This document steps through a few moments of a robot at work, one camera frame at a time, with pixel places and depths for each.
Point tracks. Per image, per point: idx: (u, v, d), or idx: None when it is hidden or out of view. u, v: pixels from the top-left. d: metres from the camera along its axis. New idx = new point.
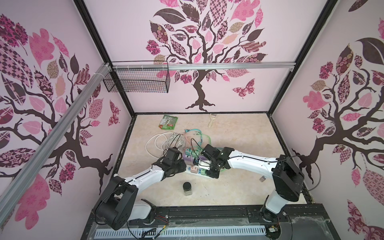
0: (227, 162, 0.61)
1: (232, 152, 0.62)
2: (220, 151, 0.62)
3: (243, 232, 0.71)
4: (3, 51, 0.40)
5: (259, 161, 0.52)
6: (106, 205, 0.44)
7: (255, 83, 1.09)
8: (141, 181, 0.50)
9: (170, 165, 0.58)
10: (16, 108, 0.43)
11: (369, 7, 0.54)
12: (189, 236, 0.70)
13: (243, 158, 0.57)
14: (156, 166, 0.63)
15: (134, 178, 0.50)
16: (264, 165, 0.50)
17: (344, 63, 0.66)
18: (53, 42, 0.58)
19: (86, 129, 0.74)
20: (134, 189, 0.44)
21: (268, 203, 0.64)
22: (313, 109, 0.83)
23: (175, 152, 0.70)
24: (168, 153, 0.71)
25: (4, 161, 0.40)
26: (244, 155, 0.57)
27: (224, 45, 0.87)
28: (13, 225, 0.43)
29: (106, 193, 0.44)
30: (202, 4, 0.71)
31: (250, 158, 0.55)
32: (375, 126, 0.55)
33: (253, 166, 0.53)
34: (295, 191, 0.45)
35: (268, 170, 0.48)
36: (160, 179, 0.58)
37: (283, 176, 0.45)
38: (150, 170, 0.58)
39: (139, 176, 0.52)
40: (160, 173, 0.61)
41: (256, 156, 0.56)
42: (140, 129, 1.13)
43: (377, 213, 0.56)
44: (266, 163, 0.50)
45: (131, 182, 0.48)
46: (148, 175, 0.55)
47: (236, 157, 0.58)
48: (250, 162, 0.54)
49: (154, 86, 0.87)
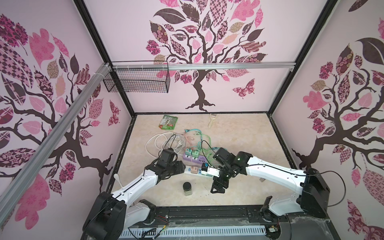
0: (244, 168, 0.56)
1: (249, 159, 0.56)
2: (236, 156, 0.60)
3: (243, 232, 0.71)
4: (3, 51, 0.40)
5: (284, 173, 0.48)
6: (95, 222, 0.42)
7: (255, 83, 1.09)
8: (131, 193, 0.48)
9: (165, 167, 0.67)
10: (16, 108, 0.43)
11: (370, 7, 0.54)
12: (189, 236, 0.70)
13: (264, 167, 0.52)
14: (148, 171, 0.59)
15: (123, 192, 0.47)
16: (290, 178, 0.46)
17: (344, 63, 0.66)
18: (53, 42, 0.58)
19: (86, 129, 0.74)
20: (122, 205, 0.42)
21: (273, 205, 0.63)
22: (313, 109, 0.83)
23: (170, 153, 0.68)
24: (164, 155, 0.68)
25: (4, 161, 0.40)
26: (265, 163, 0.53)
27: (224, 45, 0.87)
28: (13, 225, 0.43)
29: (93, 211, 0.42)
30: (202, 4, 0.71)
31: (273, 169, 0.50)
32: (376, 126, 0.55)
33: (276, 176, 0.49)
34: (323, 208, 0.42)
35: (296, 184, 0.45)
36: (155, 184, 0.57)
37: (312, 191, 0.41)
38: (142, 177, 0.55)
39: (128, 188, 0.49)
40: (153, 178, 0.57)
41: (280, 167, 0.50)
42: (140, 129, 1.13)
43: (376, 212, 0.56)
44: (293, 176, 0.46)
45: (119, 196, 0.45)
46: (139, 185, 0.52)
47: (256, 166, 0.53)
48: (272, 172, 0.50)
49: (154, 86, 0.87)
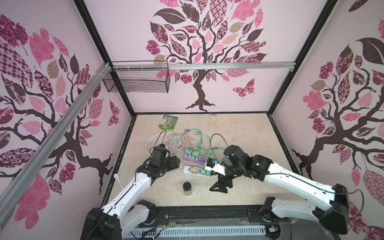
0: (263, 175, 0.51)
1: (270, 165, 0.51)
2: (253, 160, 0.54)
3: (243, 232, 0.71)
4: (3, 51, 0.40)
5: (311, 187, 0.44)
6: (91, 238, 0.41)
7: (255, 83, 1.09)
8: (124, 204, 0.45)
9: (158, 166, 0.64)
10: (16, 108, 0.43)
11: (370, 7, 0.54)
12: (189, 236, 0.70)
13: (288, 177, 0.48)
14: (139, 175, 0.56)
15: (114, 204, 0.45)
16: (318, 194, 0.43)
17: (344, 63, 0.66)
18: (53, 42, 0.58)
19: (86, 129, 0.74)
20: (115, 220, 0.40)
21: (279, 207, 0.62)
22: (313, 109, 0.83)
23: (162, 151, 0.65)
24: (154, 153, 0.65)
25: (4, 161, 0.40)
26: (289, 173, 0.48)
27: (224, 45, 0.87)
28: (13, 225, 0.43)
29: (86, 228, 0.40)
30: (202, 4, 0.71)
31: (298, 180, 0.47)
32: (376, 126, 0.55)
33: (301, 189, 0.45)
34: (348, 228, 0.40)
35: (324, 201, 0.42)
36: (149, 185, 0.57)
37: (342, 209, 0.39)
38: (133, 183, 0.52)
39: (120, 199, 0.46)
40: (146, 181, 0.55)
41: (306, 179, 0.46)
42: (140, 129, 1.13)
43: (376, 212, 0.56)
44: (321, 191, 0.43)
45: (110, 210, 0.43)
46: (131, 193, 0.49)
47: (278, 175, 0.49)
48: (297, 184, 0.46)
49: (154, 86, 0.87)
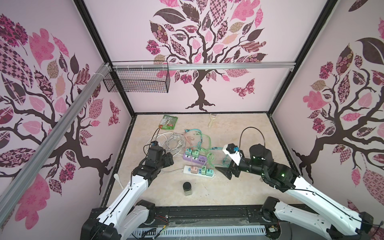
0: (287, 187, 0.48)
1: (296, 179, 0.48)
2: (280, 169, 0.51)
3: (243, 232, 0.71)
4: (3, 51, 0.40)
5: (337, 211, 0.43)
6: None
7: (255, 83, 1.09)
8: (120, 212, 0.44)
9: (155, 166, 0.63)
10: (16, 108, 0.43)
11: (370, 7, 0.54)
12: (189, 236, 0.70)
13: (314, 195, 0.45)
14: (135, 178, 0.54)
15: (110, 212, 0.43)
16: (344, 219, 0.42)
17: (344, 63, 0.66)
18: (53, 42, 0.58)
19: (86, 129, 0.74)
20: (113, 230, 0.39)
21: (282, 211, 0.62)
22: (313, 109, 0.83)
23: (157, 151, 0.62)
24: (150, 153, 0.63)
25: (4, 161, 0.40)
26: (315, 191, 0.46)
27: (224, 45, 0.87)
28: (13, 225, 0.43)
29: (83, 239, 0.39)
30: (202, 4, 0.71)
31: (325, 200, 0.44)
32: (376, 126, 0.55)
33: (325, 211, 0.44)
34: None
35: (350, 227, 0.40)
36: (147, 186, 0.56)
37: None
38: (129, 188, 0.51)
39: (115, 206, 0.45)
40: (142, 185, 0.53)
41: (333, 201, 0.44)
42: (140, 129, 1.13)
43: (376, 212, 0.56)
44: (347, 217, 0.42)
45: (107, 219, 0.42)
46: (127, 199, 0.47)
47: (304, 191, 0.46)
48: (322, 204, 0.44)
49: (154, 86, 0.87)
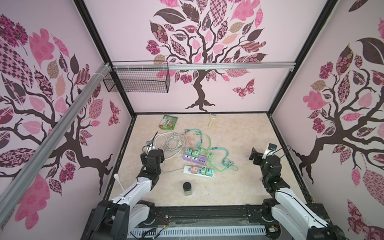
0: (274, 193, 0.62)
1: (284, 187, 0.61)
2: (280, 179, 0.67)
3: (243, 232, 0.71)
4: (3, 51, 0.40)
5: (304, 212, 0.49)
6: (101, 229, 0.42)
7: (255, 83, 1.09)
8: (131, 197, 0.49)
9: (156, 171, 0.68)
10: (16, 108, 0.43)
11: (369, 7, 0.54)
12: (189, 236, 0.70)
13: (291, 198, 0.55)
14: (141, 178, 0.61)
15: (122, 196, 0.48)
16: (307, 218, 0.47)
17: (344, 63, 0.66)
18: (53, 42, 0.58)
19: (86, 129, 0.74)
20: (125, 207, 0.43)
21: (279, 211, 0.62)
22: (313, 109, 0.83)
23: (155, 157, 0.66)
24: (149, 161, 0.67)
25: (4, 161, 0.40)
26: (294, 197, 0.56)
27: (224, 45, 0.87)
28: (13, 225, 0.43)
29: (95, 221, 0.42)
30: (202, 4, 0.71)
31: (298, 204, 0.52)
32: (376, 126, 0.55)
33: (296, 212, 0.51)
34: None
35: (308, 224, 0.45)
36: (150, 188, 0.62)
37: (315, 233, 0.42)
38: (137, 183, 0.57)
39: (127, 193, 0.50)
40: (148, 183, 0.60)
41: (308, 208, 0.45)
42: (140, 129, 1.13)
43: (376, 212, 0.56)
44: (311, 218, 0.47)
45: (120, 201, 0.46)
46: (136, 190, 0.53)
47: (284, 194, 0.58)
48: (294, 205, 0.53)
49: (154, 86, 0.87)
